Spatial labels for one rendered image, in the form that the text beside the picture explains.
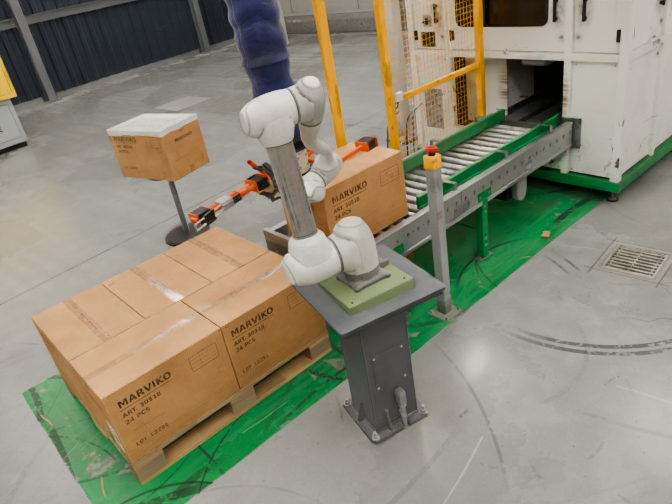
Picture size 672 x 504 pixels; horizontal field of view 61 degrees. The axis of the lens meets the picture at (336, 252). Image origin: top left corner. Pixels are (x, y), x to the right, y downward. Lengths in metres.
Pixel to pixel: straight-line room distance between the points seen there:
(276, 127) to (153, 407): 1.41
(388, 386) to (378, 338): 0.28
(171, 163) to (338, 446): 2.60
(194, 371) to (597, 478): 1.79
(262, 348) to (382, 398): 0.69
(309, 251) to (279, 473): 1.09
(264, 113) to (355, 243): 0.62
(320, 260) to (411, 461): 1.02
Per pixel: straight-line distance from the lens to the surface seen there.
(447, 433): 2.80
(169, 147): 4.51
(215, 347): 2.81
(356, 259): 2.29
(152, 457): 2.93
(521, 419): 2.86
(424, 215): 3.32
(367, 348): 2.48
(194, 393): 2.86
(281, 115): 2.07
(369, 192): 3.15
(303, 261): 2.21
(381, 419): 2.77
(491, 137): 4.52
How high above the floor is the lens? 2.07
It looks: 29 degrees down
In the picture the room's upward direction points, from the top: 11 degrees counter-clockwise
